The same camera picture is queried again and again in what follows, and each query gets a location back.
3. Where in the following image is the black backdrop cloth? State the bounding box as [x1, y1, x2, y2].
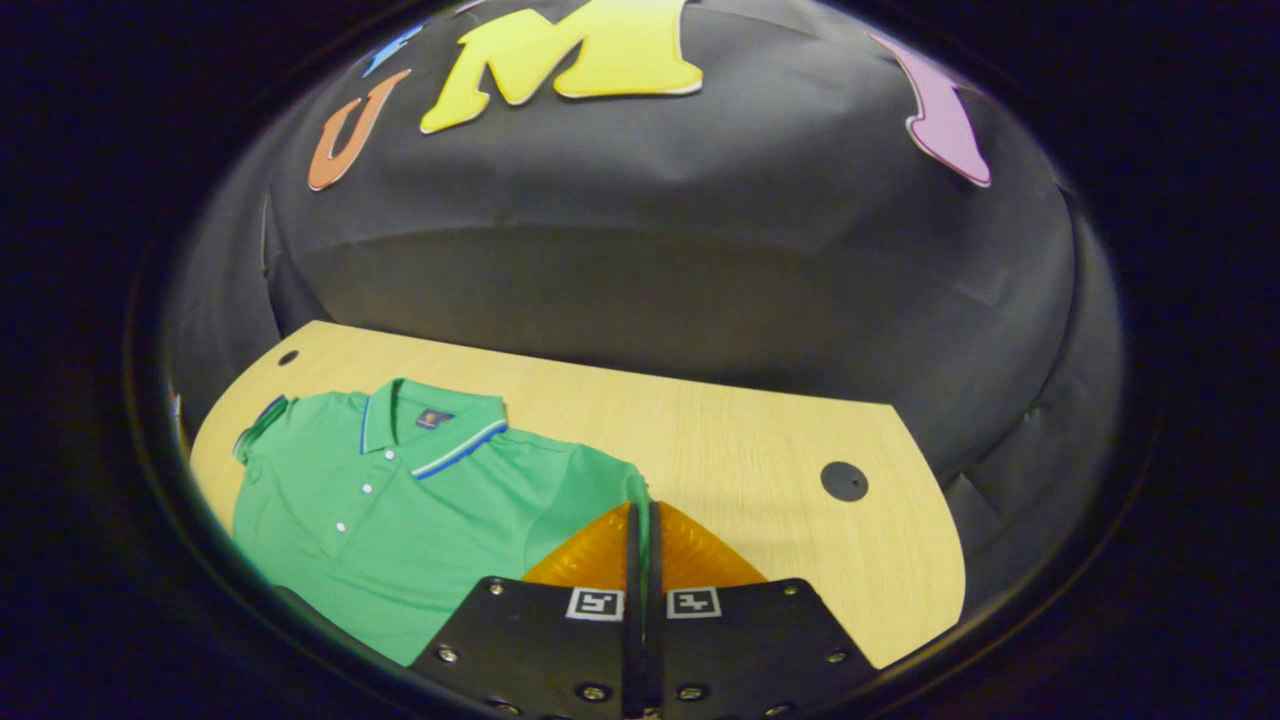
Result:
[160, 0, 1126, 621]

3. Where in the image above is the green T-shirt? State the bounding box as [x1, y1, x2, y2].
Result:
[232, 377, 651, 669]

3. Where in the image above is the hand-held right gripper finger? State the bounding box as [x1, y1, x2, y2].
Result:
[642, 500, 881, 720]
[408, 500, 643, 720]

